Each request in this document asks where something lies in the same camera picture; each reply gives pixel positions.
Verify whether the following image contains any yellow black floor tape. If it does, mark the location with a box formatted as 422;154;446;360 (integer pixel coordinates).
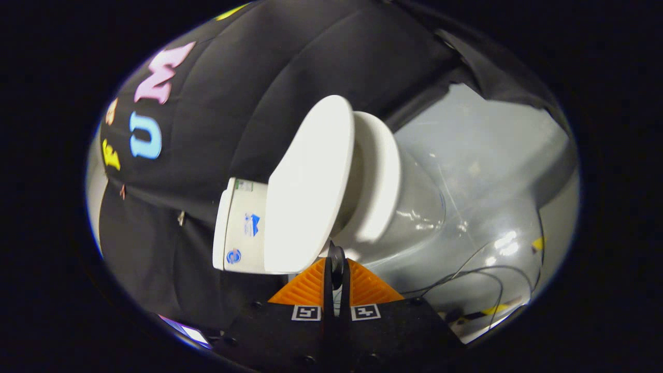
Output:
450;298;525;323

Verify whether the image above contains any black backdrop cloth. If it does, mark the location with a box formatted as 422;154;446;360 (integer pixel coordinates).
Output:
98;0;570;332

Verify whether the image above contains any thin black cable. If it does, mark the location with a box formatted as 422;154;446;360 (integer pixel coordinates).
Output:
404;223;544;332

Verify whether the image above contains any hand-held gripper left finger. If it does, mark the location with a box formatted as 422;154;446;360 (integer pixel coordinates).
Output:
223;243;337;373

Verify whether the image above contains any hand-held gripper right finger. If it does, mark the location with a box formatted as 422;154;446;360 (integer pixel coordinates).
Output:
337;243;464;373

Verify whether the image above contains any white toilet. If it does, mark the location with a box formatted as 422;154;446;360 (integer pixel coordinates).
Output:
212;150;447;274

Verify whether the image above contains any lit screen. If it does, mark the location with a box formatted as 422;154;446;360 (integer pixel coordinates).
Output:
158;314;210;349

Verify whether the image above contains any white toilet seat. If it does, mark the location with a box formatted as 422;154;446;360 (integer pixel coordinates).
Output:
331;111;402;244

